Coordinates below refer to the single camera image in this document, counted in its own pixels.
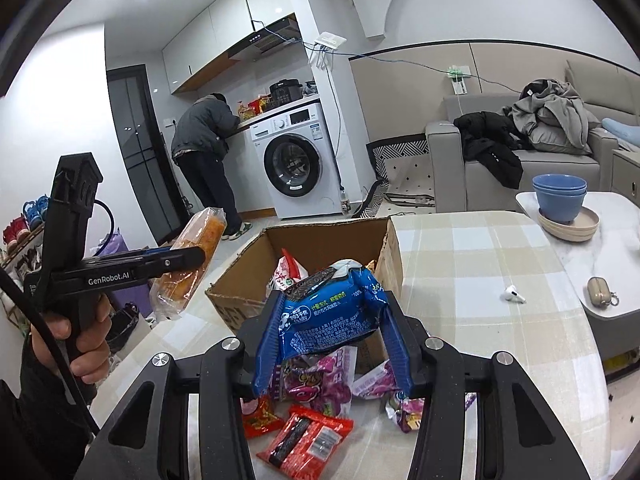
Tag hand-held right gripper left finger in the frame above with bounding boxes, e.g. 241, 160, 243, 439
75, 291, 288, 480

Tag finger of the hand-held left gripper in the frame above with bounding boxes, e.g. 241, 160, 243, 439
132, 246, 207, 285
82, 246, 173, 266

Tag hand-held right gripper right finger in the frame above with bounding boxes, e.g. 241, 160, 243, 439
377, 292, 591, 480

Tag orange bread packet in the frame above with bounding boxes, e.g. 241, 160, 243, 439
149, 207, 228, 322

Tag blue cookie packet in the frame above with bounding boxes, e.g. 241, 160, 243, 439
252, 265, 390, 398

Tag brown cardboard box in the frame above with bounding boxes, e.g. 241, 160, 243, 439
205, 216, 405, 361

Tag person's left forearm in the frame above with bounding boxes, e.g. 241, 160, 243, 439
0, 335, 101, 480

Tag person's left hand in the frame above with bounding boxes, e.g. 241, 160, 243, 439
30, 292, 113, 386

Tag blue shoes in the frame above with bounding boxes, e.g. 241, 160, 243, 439
22, 195, 51, 228

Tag purple bag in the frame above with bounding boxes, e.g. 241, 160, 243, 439
92, 230, 151, 321

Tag small purple white packet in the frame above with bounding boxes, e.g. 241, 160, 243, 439
350, 360, 401, 401

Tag red shoes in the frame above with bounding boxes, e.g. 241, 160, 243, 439
2, 216, 31, 246

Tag purple yellow snack packet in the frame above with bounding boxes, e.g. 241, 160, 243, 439
385, 392, 426, 433

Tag red yellow snack packet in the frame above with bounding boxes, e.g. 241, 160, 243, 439
241, 395, 286, 438

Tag shoe rack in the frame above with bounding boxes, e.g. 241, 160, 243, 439
0, 220, 51, 311

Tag black glass door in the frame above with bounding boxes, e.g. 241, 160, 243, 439
106, 65, 188, 246

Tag silver dark snack packet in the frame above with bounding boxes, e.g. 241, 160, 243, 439
307, 259, 366, 287

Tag checked tablecloth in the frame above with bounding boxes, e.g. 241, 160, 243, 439
95, 210, 613, 480

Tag red black snack packet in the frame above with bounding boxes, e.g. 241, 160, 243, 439
256, 405, 355, 468

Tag white washing machine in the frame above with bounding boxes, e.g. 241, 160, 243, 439
248, 101, 346, 221

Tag red yellow food packets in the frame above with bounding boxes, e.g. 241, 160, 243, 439
236, 96, 273, 117

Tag black pressure cooker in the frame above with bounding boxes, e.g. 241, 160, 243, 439
269, 79, 303, 108

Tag beige key pouch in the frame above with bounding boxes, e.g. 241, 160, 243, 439
586, 276, 622, 309

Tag beige plate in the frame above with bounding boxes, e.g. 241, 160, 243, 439
537, 208, 600, 243

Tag blue bowl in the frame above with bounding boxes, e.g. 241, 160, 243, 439
531, 174, 588, 193
532, 184, 587, 225

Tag black jacket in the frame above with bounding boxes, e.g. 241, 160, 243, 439
452, 111, 533, 190

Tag white upper cabinets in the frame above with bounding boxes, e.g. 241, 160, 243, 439
161, 0, 296, 95

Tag grey sofa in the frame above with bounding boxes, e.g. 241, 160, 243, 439
425, 57, 640, 213

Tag marble coffee table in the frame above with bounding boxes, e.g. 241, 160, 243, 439
515, 191, 640, 361

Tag black range hood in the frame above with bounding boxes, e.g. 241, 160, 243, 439
227, 15, 303, 61

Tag light blue pillow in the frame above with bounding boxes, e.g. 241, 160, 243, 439
601, 117, 640, 147

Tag white wall router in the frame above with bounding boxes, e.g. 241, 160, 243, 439
309, 32, 347, 71

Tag wall outlet with charger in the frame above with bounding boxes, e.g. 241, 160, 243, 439
446, 64, 473, 95

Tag black wall cable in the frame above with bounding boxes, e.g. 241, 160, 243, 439
305, 42, 526, 96

